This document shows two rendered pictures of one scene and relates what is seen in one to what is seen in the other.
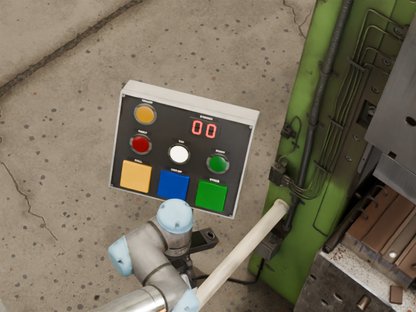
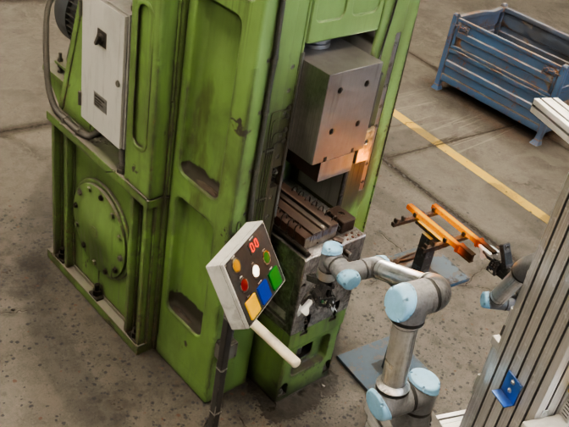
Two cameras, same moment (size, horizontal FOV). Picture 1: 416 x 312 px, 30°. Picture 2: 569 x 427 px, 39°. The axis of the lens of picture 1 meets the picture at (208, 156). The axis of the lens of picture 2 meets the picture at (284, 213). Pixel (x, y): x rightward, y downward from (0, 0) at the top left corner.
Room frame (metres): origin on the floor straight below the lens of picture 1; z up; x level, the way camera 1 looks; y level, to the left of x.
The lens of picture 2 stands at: (0.61, 2.47, 3.02)
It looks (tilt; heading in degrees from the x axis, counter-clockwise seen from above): 34 degrees down; 278
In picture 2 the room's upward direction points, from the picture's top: 10 degrees clockwise
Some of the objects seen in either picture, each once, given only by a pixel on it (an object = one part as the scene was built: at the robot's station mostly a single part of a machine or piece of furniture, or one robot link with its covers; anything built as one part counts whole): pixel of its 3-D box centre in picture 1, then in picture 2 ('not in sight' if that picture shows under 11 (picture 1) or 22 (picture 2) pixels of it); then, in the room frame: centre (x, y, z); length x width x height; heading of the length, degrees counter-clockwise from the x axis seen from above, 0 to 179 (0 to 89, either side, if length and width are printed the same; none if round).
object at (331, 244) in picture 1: (368, 199); (278, 231); (1.02, -0.44, 0.93); 0.40 x 0.03 x 0.03; 145
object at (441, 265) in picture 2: not in sight; (419, 271); (0.36, -0.76, 0.69); 0.40 x 0.30 x 0.02; 47
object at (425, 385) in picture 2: not in sight; (419, 390); (0.32, 0.34, 0.98); 0.13 x 0.12 x 0.14; 42
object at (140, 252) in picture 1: (141, 255); (348, 273); (0.67, 0.12, 1.23); 0.11 x 0.11 x 0.08; 42
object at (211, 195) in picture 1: (211, 195); (273, 278); (0.95, -0.02, 1.01); 0.07 x 0.05 x 0.07; 80
